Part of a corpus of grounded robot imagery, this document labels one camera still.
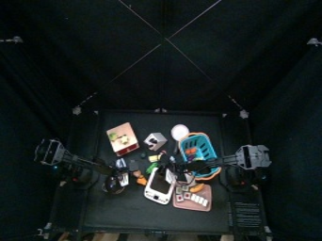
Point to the cream toy eggshell half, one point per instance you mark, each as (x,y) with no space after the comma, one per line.
(137,173)

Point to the pale star shape block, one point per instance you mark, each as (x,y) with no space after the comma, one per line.
(123,140)

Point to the red wooden shape sorter box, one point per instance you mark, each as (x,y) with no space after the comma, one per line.
(122,138)

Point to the small grey cube toy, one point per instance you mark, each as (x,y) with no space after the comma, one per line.
(155,141)

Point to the yellow orange toy pepper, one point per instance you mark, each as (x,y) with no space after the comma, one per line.
(143,180)

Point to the green toy vegetable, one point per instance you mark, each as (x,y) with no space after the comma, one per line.
(151,168)

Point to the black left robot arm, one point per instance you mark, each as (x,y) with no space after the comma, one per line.
(75,160)

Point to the yellow toy food piece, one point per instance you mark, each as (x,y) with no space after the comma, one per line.
(154,157)

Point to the white round ball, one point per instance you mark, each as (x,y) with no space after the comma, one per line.
(179,132)

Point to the teal basket orange rim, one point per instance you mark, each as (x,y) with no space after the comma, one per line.
(205,147)

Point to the orange toy carrot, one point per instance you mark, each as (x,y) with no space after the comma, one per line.
(197,187)

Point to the green shape block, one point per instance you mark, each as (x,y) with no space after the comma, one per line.
(113,136)

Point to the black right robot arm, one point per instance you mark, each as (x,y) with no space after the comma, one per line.
(234,160)

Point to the orange toy in basket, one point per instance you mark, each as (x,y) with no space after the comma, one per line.
(190,151)

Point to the pink toy tray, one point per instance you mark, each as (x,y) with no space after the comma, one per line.
(193,202)

